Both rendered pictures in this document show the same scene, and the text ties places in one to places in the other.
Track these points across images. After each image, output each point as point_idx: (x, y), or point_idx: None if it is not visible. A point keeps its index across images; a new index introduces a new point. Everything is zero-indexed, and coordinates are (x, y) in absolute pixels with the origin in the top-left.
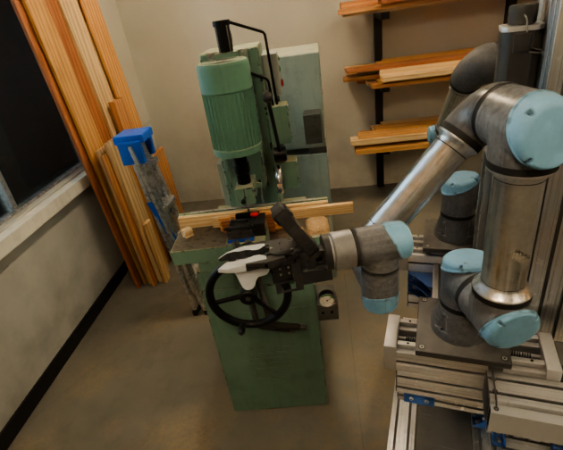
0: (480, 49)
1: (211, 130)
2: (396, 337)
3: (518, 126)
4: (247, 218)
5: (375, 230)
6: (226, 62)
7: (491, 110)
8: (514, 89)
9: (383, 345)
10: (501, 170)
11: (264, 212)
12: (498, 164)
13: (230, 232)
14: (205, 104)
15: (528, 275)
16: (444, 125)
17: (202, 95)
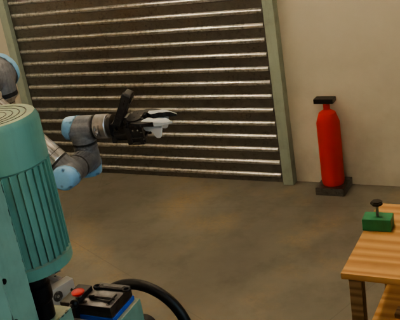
0: None
1: (61, 211)
2: (56, 281)
3: (15, 62)
4: (87, 304)
5: (83, 115)
6: None
7: (0, 66)
8: None
9: (72, 279)
10: (17, 91)
11: (61, 300)
12: (16, 89)
13: (125, 285)
14: (51, 169)
15: None
16: None
17: (47, 159)
